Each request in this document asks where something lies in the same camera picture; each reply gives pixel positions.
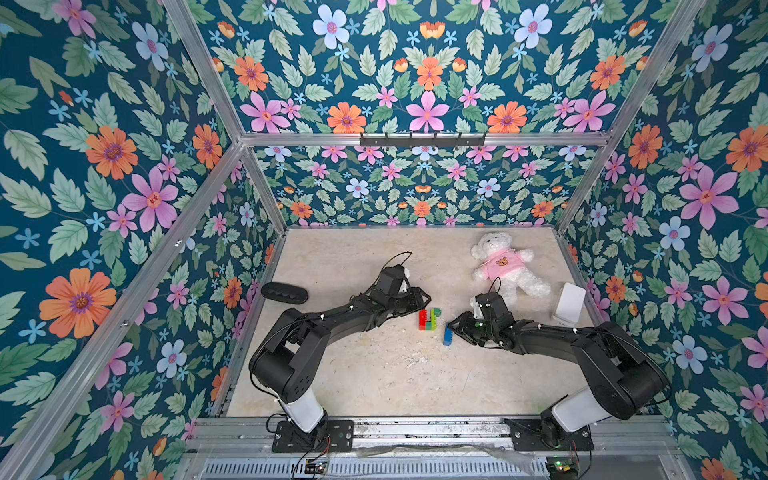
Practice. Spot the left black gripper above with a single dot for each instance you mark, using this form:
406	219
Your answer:
413	299

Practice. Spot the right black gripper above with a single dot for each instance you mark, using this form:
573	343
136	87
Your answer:
470	330

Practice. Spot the red lego brick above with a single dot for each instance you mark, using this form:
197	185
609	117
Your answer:
423	320

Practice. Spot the blue lego brick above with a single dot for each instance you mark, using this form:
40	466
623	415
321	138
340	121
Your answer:
448	336

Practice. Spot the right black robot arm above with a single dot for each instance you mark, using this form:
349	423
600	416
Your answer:
621	378

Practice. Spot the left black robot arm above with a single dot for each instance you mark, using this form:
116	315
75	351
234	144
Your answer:
286	362

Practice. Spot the white teddy bear pink shirt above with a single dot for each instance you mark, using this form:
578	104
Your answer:
499	260

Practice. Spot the white rectangular box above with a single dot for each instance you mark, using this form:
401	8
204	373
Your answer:
570	304

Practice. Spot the black oval case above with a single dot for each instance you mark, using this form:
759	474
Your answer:
284	293

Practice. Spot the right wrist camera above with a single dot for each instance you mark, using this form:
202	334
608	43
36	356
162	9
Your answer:
476	310

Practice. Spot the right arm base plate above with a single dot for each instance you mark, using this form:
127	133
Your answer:
546	434

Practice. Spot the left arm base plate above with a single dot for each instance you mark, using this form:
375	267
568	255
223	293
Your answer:
329	435

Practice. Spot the black hook rail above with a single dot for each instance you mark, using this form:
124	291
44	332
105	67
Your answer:
401	141

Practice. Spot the aluminium front rail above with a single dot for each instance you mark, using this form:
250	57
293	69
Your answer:
436	447

